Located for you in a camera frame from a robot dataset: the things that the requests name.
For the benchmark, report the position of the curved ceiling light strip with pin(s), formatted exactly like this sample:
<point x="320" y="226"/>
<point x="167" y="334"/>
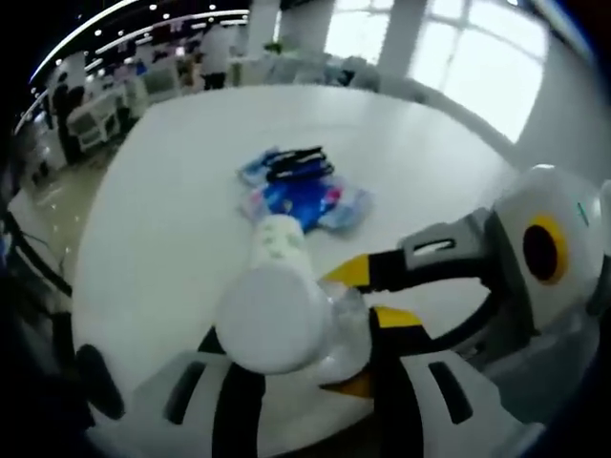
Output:
<point x="71" y="38"/>

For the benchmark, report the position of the large window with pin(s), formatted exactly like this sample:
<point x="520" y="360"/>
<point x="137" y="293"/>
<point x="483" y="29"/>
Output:
<point x="482" y="62"/>

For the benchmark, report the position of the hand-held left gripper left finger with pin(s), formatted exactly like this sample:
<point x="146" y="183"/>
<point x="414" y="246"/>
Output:
<point x="200" y="410"/>

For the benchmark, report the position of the narrow window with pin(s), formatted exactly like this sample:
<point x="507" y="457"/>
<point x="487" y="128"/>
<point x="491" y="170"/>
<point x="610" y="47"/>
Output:
<point x="358" y="33"/>

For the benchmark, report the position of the clear bottle with red label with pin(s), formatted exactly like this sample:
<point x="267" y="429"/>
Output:
<point x="348" y="324"/>

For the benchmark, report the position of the blue packet with pink print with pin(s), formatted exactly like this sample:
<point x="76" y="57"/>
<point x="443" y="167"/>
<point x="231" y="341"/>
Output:
<point x="305" y="205"/>

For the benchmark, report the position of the white paper cup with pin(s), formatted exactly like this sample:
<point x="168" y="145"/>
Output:
<point x="272" y="315"/>

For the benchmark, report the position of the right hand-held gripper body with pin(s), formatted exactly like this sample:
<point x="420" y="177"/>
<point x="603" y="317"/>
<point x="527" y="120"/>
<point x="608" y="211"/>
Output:
<point x="582" y="267"/>

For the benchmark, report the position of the small green plant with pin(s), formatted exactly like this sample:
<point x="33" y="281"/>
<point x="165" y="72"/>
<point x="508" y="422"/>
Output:
<point x="273" y="47"/>

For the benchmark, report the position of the black metal frame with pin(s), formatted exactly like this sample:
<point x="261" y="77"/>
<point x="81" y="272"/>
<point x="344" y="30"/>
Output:
<point x="38" y="257"/>

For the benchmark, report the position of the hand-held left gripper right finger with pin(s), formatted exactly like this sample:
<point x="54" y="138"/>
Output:
<point x="401" y="405"/>

